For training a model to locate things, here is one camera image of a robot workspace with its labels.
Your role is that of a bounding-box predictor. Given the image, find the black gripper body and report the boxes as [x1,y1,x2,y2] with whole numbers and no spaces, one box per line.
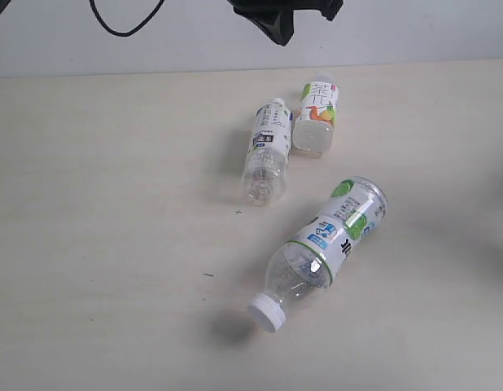
[229,0,343,46]

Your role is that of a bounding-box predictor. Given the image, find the tea bottle with orange bird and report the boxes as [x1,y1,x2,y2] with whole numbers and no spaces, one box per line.
[291,72,339,157]

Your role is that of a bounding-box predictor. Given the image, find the clear bottle white blue label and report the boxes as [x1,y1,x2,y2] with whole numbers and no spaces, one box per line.
[243,98,292,206]

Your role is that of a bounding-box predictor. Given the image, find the lime label clear bottle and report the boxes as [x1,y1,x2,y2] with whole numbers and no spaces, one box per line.
[248,177,387,333]

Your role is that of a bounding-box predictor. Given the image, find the black cable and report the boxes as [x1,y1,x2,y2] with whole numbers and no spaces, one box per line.
[88,0,168,37]

